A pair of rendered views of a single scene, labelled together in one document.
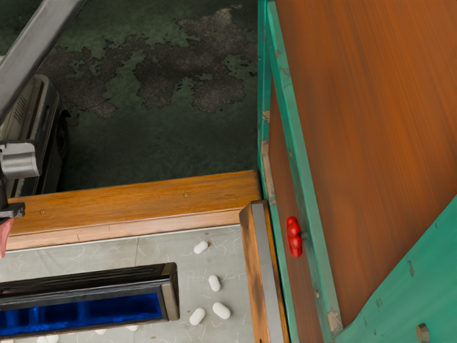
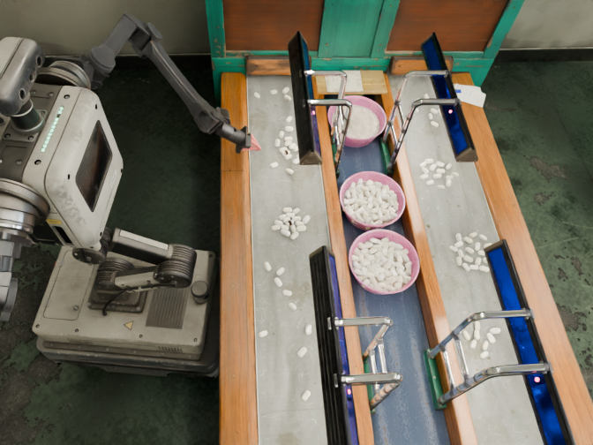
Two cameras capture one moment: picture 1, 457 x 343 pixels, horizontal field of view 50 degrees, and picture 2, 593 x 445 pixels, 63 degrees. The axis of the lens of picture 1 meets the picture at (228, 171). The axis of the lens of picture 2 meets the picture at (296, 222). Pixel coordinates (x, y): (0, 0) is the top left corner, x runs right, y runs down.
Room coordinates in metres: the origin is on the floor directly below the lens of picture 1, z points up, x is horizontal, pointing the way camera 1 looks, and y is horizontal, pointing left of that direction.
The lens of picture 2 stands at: (0.38, 1.73, 2.36)
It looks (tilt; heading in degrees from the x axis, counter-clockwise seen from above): 59 degrees down; 260
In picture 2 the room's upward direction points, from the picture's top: 7 degrees clockwise
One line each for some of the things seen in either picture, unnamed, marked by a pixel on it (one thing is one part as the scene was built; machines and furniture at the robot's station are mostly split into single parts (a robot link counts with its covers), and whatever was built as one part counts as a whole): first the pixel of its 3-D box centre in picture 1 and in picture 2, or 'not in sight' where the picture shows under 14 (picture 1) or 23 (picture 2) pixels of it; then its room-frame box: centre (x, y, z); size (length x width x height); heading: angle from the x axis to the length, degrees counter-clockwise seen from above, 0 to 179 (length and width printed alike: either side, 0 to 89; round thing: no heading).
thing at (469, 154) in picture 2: not in sight; (449, 93); (-0.38, 0.39, 1.08); 0.62 x 0.08 x 0.07; 91
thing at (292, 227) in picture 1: (296, 237); not in sight; (0.17, -0.06, 1.24); 0.04 x 0.02 x 0.04; 1
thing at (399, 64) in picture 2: not in sight; (421, 64); (-0.44, -0.05, 0.83); 0.30 x 0.06 x 0.07; 1
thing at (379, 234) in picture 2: not in sight; (381, 265); (-0.11, 0.94, 0.72); 0.27 x 0.27 x 0.10
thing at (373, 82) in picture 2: not in sight; (350, 82); (-0.10, 0.01, 0.77); 0.33 x 0.15 x 0.01; 1
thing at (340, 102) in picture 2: not in sight; (320, 126); (0.10, 0.40, 0.90); 0.20 x 0.19 x 0.45; 91
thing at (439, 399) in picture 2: not in sight; (479, 361); (-0.31, 1.37, 0.90); 0.20 x 0.19 x 0.45; 91
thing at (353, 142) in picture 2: not in sight; (355, 124); (-0.10, 0.22, 0.72); 0.27 x 0.27 x 0.10
